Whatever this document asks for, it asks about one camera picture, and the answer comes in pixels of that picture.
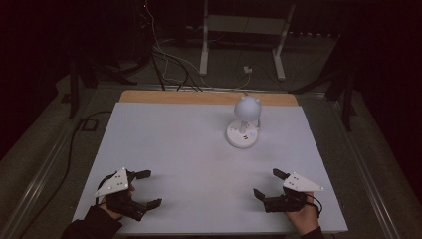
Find black stand legs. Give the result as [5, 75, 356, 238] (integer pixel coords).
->
[288, 33, 358, 132]
[68, 58, 137, 120]

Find black cable bundle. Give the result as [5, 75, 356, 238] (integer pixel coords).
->
[150, 49, 204, 93]

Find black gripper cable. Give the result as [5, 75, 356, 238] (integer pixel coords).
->
[305, 193, 323, 219]

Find white table cover sheet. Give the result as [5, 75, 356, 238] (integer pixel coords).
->
[72, 101, 349, 236]

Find grey metal stand frame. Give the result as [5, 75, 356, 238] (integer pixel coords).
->
[198, 0, 298, 82]

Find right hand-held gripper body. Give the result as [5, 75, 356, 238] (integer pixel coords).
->
[264, 171, 325, 214]

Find white round desk lamp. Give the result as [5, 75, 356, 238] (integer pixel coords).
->
[226, 94, 263, 149]

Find black square floor bracket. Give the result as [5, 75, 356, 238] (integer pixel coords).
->
[80, 118, 100, 132]

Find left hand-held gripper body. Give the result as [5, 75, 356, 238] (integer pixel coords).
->
[94, 167, 149, 222]

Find person's right hand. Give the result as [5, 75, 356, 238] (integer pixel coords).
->
[284, 190, 321, 237]

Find white cable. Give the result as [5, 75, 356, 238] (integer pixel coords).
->
[144, 0, 252, 91]

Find person's left hand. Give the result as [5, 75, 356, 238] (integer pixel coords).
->
[98, 183, 137, 221]

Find black floor cable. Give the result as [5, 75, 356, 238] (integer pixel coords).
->
[16, 110, 113, 239]

